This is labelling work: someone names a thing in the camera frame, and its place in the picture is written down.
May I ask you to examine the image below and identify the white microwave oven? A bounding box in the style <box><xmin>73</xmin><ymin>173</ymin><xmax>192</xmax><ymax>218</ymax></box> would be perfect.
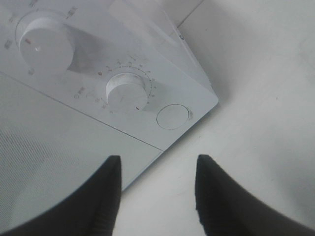
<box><xmin>0</xmin><ymin>0</ymin><xmax>219</xmax><ymax>152</ymax></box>

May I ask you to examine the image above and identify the round white door button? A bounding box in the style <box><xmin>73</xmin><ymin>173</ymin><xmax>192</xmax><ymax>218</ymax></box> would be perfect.
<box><xmin>157</xmin><ymin>104</ymin><xmax>189</xmax><ymax>130</ymax></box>

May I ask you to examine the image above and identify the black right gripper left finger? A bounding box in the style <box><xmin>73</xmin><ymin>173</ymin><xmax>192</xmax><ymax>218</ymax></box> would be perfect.
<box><xmin>4</xmin><ymin>155</ymin><xmax>122</xmax><ymax>236</ymax></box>

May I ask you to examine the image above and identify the white microwave knob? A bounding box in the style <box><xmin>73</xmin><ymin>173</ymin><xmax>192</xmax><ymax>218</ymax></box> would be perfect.
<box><xmin>106</xmin><ymin>73</ymin><xmax>148</xmax><ymax>113</ymax></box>
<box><xmin>19</xmin><ymin>17</ymin><xmax>75</xmax><ymax>75</ymax></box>

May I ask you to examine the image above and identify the white microwave door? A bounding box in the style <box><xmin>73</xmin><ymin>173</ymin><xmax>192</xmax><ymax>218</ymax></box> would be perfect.
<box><xmin>0</xmin><ymin>75</ymin><xmax>161</xmax><ymax>232</ymax></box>

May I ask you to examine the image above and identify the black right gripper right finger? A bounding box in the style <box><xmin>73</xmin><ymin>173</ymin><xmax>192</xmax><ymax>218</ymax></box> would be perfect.
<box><xmin>195</xmin><ymin>154</ymin><xmax>315</xmax><ymax>236</ymax></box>

